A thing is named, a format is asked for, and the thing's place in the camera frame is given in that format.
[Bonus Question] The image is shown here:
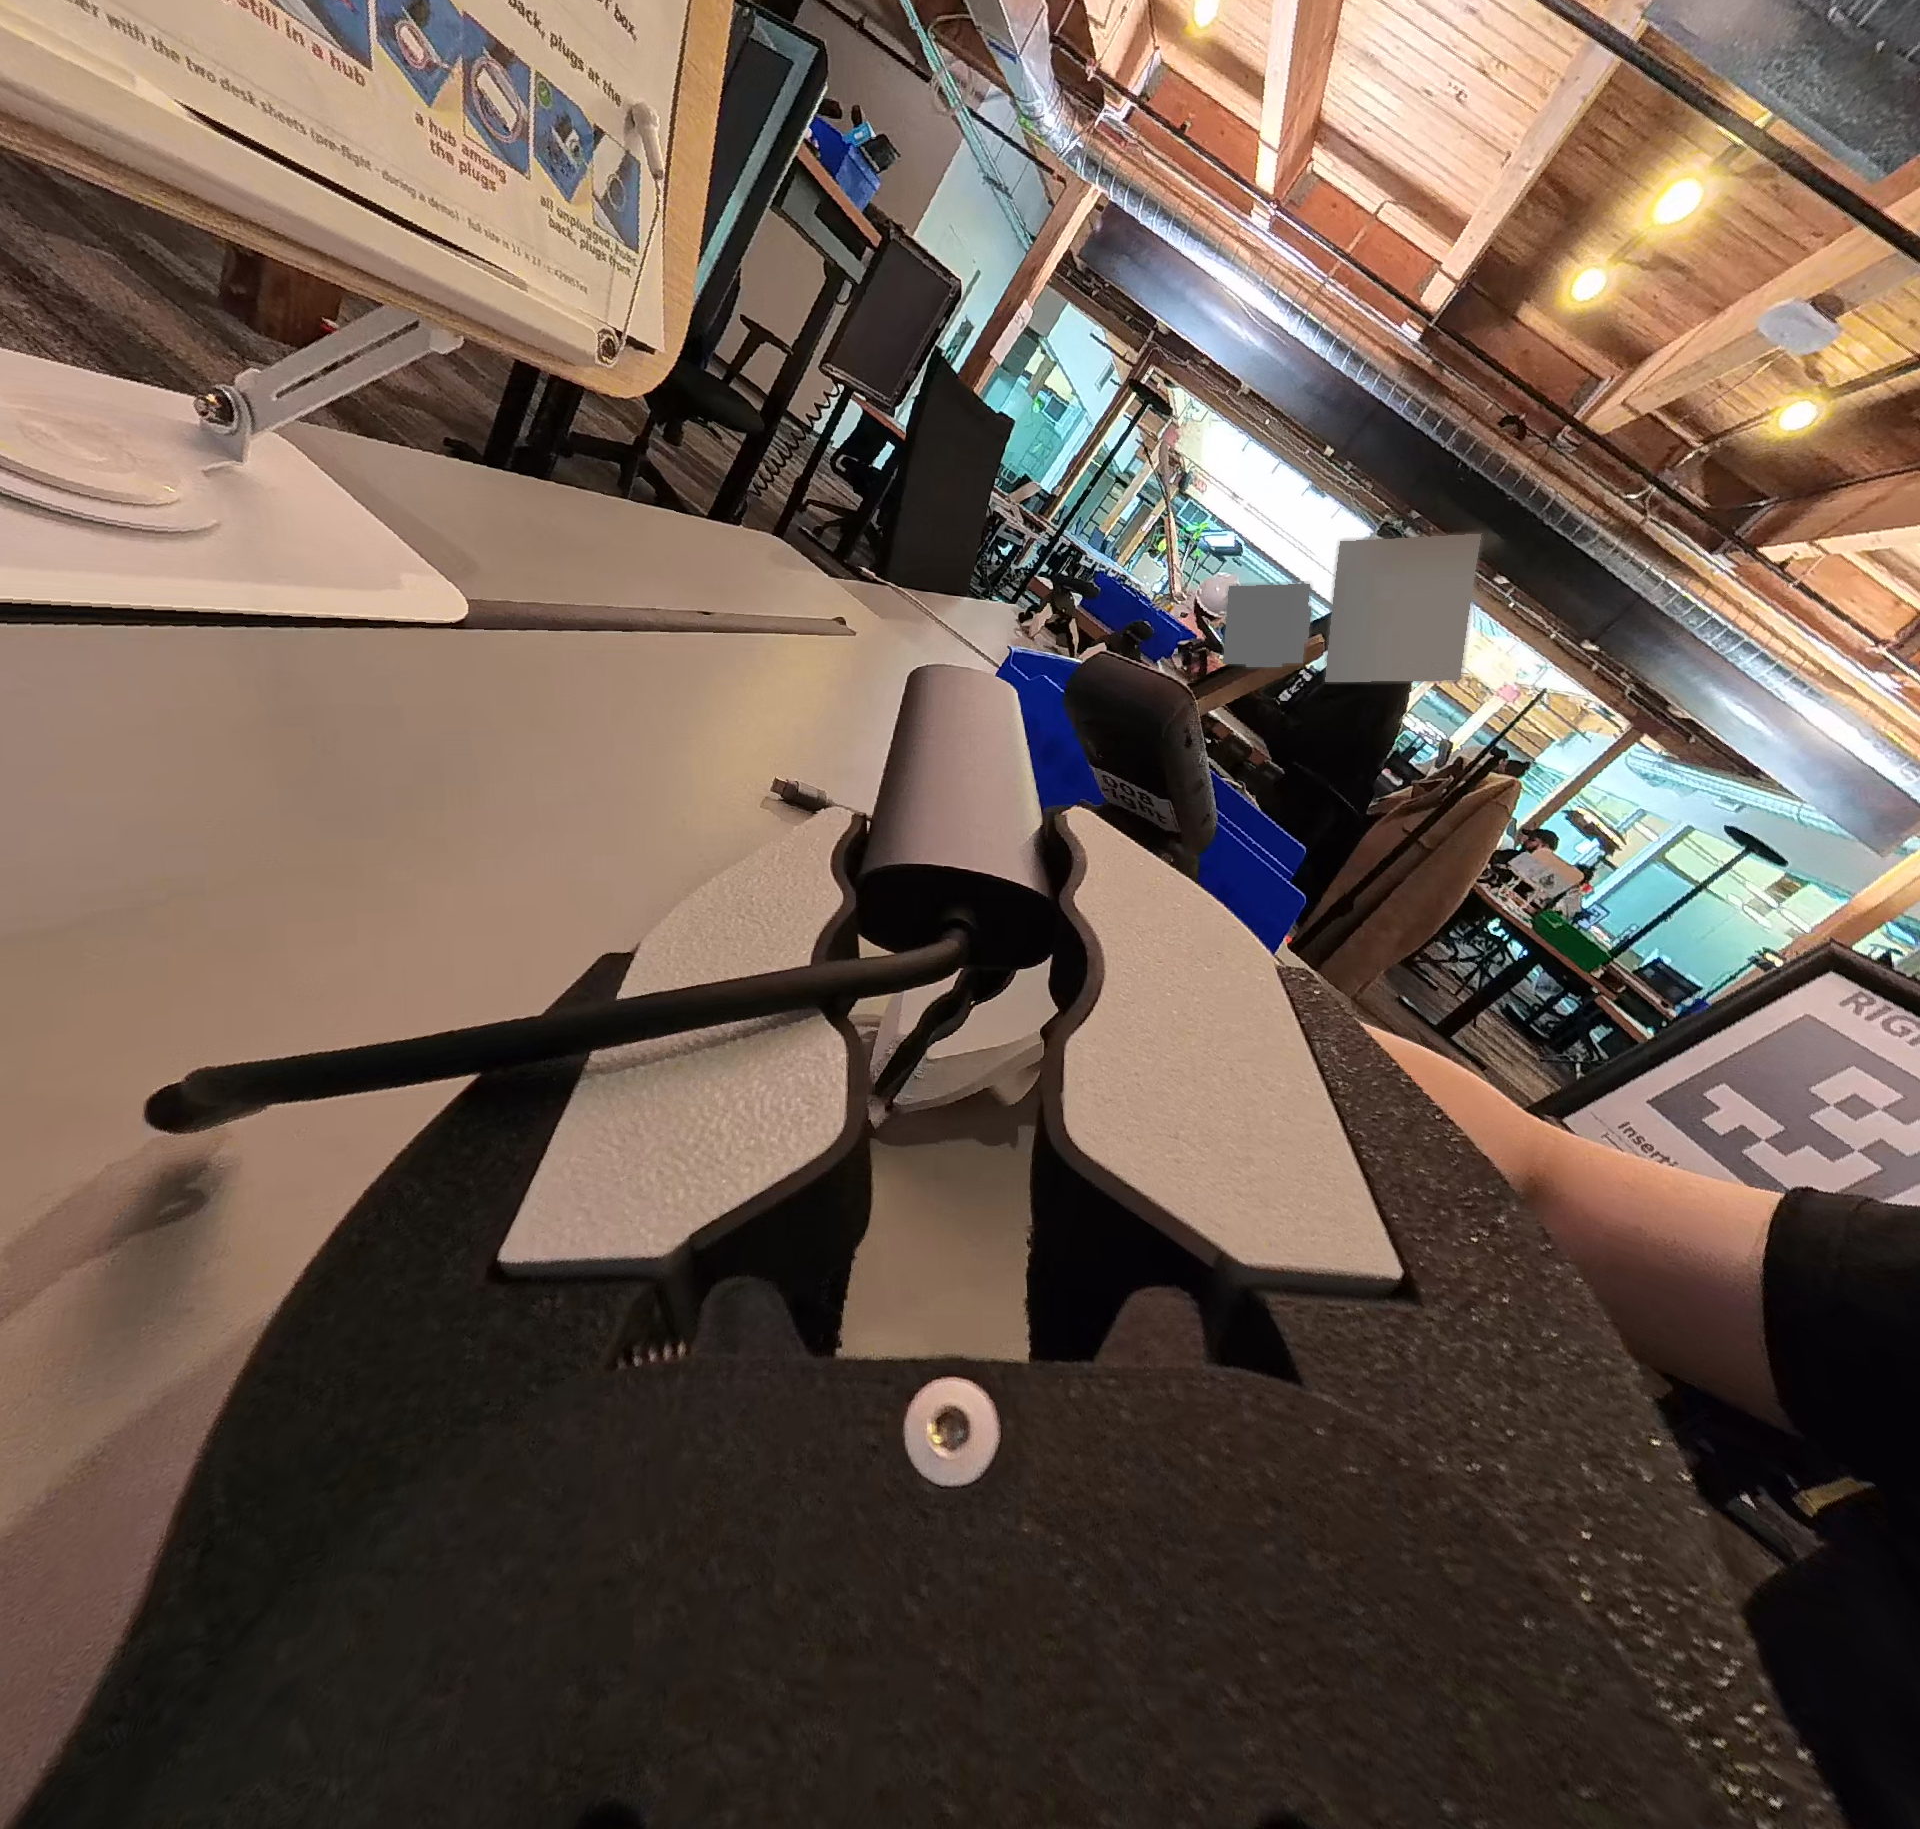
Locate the person's right forearm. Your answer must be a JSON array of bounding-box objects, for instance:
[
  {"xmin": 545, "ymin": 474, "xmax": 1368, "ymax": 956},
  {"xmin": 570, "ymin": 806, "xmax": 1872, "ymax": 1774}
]
[{"xmin": 1363, "ymin": 1027, "xmax": 1789, "ymax": 1428}]

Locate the black hub cable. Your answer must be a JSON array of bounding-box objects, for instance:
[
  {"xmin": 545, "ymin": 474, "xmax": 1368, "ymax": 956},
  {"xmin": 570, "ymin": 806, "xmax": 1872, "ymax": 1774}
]
[{"xmin": 144, "ymin": 921, "xmax": 980, "ymax": 1135}]

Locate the framed black white marker sign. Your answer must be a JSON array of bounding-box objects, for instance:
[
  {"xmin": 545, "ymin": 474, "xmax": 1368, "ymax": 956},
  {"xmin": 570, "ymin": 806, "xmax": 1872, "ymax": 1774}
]
[{"xmin": 1531, "ymin": 940, "xmax": 1920, "ymax": 1211}]

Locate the thin white cable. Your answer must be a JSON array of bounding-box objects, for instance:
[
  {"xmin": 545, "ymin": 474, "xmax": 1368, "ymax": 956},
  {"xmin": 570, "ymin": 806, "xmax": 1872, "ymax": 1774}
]
[{"xmin": 862, "ymin": 574, "xmax": 1006, "ymax": 666}]

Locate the black mesh swivel chair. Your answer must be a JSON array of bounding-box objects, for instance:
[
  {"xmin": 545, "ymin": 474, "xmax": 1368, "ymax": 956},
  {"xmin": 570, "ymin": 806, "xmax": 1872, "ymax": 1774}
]
[{"xmin": 570, "ymin": 318, "xmax": 785, "ymax": 514}]

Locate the beige coat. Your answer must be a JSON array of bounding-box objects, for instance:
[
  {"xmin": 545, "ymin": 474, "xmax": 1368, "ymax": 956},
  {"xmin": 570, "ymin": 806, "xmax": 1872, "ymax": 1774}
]
[{"xmin": 1294, "ymin": 770, "xmax": 1526, "ymax": 1001}]

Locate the blue storage crate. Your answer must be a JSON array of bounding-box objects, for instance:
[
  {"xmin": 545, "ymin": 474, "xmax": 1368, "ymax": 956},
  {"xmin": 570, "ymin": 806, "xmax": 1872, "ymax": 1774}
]
[{"xmin": 805, "ymin": 112, "xmax": 904, "ymax": 213}]

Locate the person's dark clothing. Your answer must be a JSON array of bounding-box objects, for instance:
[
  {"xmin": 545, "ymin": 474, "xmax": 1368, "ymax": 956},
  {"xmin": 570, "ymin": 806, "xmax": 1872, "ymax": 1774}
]
[{"xmin": 1747, "ymin": 1184, "xmax": 1920, "ymax": 1829}]

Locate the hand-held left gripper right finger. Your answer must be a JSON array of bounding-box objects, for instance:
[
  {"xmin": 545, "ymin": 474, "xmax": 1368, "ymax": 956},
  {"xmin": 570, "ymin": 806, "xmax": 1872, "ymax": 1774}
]
[{"xmin": 1038, "ymin": 810, "xmax": 1407, "ymax": 1291}]

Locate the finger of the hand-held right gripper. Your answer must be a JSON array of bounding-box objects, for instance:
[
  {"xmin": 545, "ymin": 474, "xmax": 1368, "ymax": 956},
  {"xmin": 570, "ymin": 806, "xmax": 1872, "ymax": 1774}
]
[{"xmin": 870, "ymin": 967, "xmax": 1053, "ymax": 1112}]

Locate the blue plastic bin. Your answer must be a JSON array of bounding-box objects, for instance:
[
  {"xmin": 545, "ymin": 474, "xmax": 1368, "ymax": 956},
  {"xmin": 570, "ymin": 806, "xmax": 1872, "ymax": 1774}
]
[{"xmin": 996, "ymin": 644, "xmax": 1309, "ymax": 956}]

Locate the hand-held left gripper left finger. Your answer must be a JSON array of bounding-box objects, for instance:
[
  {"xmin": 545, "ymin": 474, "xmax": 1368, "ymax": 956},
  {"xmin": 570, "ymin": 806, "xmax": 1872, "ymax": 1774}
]
[{"xmin": 492, "ymin": 810, "xmax": 873, "ymax": 1337}]

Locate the printed instruction sheet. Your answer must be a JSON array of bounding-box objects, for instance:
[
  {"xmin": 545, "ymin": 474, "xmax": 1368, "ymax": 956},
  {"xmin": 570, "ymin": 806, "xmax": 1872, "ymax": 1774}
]
[{"xmin": 0, "ymin": 0, "xmax": 707, "ymax": 363}]

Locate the wooden top standing desk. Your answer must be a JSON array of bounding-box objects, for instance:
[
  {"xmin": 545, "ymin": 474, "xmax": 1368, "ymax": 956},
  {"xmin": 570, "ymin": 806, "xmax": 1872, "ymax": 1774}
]
[{"xmin": 707, "ymin": 145, "xmax": 889, "ymax": 529}]

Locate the black coiled cord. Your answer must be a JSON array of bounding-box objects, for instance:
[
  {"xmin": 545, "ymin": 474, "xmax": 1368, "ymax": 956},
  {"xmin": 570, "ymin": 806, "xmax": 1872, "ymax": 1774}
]
[{"xmin": 745, "ymin": 384, "xmax": 846, "ymax": 509}]

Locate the black computer monitor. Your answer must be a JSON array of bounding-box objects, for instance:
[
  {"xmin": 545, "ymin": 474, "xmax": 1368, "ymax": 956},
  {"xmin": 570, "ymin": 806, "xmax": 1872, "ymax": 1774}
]
[{"xmin": 821, "ymin": 227, "xmax": 964, "ymax": 415}]

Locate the black framed cabinet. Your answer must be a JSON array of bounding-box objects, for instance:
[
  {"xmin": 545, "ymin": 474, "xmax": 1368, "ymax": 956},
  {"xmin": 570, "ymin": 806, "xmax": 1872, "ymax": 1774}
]
[{"xmin": 694, "ymin": 0, "xmax": 831, "ymax": 349}]

